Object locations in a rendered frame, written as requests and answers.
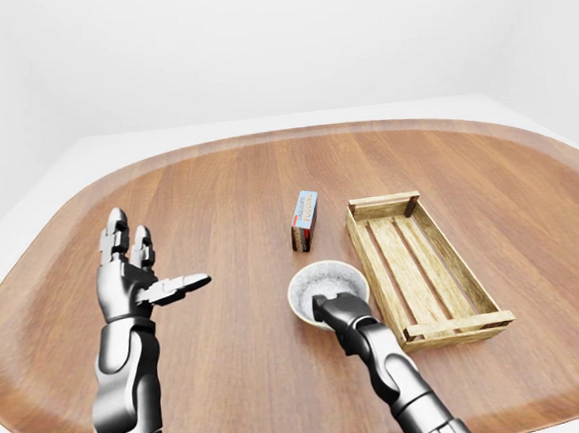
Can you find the wooden slat tray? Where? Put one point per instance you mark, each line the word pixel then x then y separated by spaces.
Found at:
pixel 424 266

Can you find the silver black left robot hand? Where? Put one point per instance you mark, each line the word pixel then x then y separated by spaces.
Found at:
pixel 119 287

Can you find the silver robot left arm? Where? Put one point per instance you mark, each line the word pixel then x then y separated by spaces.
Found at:
pixel 124 385

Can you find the black bowl with speckled inside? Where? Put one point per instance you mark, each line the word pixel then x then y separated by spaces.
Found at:
pixel 324 277

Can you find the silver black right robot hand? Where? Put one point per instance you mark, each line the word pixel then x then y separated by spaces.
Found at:
pixel 353 322

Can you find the blue chocolate pudding box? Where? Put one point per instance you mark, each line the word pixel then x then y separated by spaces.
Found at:
pixel 306 220

